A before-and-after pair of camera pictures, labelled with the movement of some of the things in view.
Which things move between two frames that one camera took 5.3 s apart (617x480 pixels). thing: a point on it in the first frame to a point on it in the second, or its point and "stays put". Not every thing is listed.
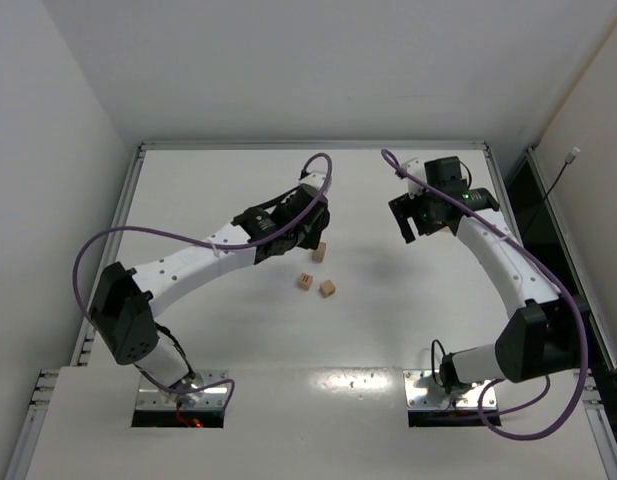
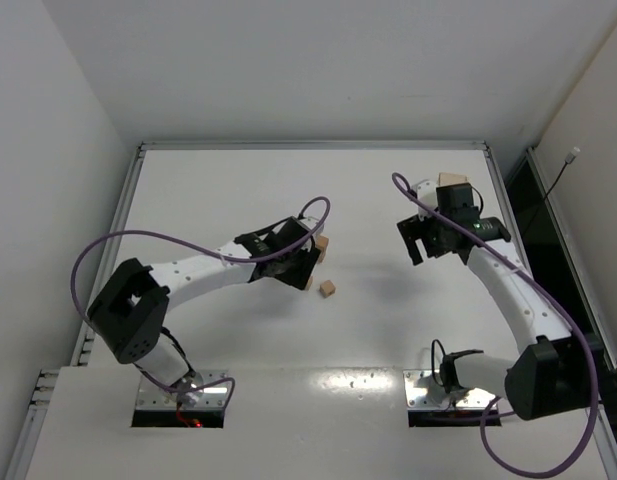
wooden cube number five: [319, 254] stays put
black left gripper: [314, 226] to [304, 261]
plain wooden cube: [327, 288] stays put
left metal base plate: [150, 396] stays put
